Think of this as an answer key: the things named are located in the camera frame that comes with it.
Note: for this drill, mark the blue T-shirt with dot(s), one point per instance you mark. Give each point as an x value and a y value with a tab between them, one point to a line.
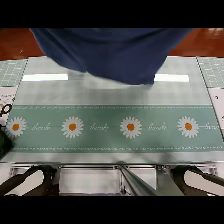
113	53

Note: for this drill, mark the silver frame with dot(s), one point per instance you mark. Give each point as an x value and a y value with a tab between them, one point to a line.
139	186

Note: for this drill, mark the black garment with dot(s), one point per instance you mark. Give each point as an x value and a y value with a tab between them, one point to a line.
4	143

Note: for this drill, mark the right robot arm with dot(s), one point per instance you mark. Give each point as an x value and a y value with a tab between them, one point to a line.
178	180

